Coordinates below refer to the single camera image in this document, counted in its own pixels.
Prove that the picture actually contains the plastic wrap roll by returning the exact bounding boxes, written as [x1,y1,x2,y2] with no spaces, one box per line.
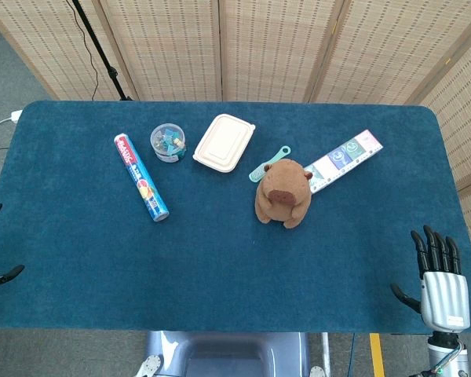
[113,133,170,223]

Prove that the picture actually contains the clear jar of binder clips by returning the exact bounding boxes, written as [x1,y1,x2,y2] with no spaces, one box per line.
[149,123,188,163]

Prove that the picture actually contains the blue table cloth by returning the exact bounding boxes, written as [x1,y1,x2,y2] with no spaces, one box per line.
[0,100,471,334]

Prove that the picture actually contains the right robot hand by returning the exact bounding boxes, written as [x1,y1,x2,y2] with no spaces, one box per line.
[389,225,471,334]

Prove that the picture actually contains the mint green comb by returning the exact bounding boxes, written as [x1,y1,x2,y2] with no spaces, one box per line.
[248,145,292,183]

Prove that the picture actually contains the beige lidded food container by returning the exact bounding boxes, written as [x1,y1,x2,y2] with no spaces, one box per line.
[192,113,257,174]

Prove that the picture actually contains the brown capybara plush toy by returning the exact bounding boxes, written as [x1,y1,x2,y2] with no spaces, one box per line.
[255,158,314,229]

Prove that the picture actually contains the yellow floor tape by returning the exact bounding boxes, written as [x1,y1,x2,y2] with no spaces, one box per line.
[369,333,385,377]

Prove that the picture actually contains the long flat printed box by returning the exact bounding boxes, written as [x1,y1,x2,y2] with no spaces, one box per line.
[302,130,384,194]

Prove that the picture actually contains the robot base body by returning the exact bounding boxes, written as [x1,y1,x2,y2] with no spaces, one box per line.
[135,331,330,377]

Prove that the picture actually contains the black tripod stand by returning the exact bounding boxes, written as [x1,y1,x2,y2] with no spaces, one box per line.
[71,0,133,101]

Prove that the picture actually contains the black thin hanging cable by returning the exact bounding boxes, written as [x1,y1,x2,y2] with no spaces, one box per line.
[65,0,100,101]

